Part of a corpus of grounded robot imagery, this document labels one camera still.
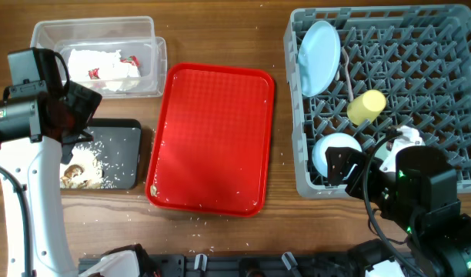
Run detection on light blue bowl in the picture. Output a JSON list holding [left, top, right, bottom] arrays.
[[312, 133, 362, 178]]

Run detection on brown food scrap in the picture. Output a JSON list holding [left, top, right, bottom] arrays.
[[62, 165, 85, 180]]

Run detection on yellow plastic cup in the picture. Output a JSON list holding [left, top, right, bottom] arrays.
[[347, 90, 386, 125]]

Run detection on white napkin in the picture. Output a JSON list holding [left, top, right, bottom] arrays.
[[67, 49, 141, 92]]

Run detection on white plastic spoon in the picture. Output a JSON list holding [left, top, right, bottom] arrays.
[[341, 47, 354, 102]]

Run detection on light blue plate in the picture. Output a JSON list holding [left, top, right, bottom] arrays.
[[297, 21, 341, 97]]

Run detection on mint green bowl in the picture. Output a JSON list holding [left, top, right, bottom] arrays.
[[374, 142, 390, 162]]

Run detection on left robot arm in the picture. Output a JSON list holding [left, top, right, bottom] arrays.
[[0, 47, 155, 276]]

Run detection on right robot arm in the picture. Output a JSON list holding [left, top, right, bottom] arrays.
[[325, 146, 471, 276]]

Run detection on grey dishwasher rack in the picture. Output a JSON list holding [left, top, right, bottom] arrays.
[[283, 5, 471, 199]]

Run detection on black plastic bin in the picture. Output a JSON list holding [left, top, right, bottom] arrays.
[[60, 118, 142, 189]]

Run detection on clear plastic bin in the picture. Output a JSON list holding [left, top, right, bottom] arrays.
[[30, 16, 167, 98]]

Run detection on small food crumb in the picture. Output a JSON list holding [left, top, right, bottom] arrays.
[[150, 185, 157, 196]]

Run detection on red serving tray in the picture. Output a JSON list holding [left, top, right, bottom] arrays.
[[145, 62, 276, 217]]

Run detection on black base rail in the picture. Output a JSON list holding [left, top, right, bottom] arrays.
[[150, 252, 360, 277]]

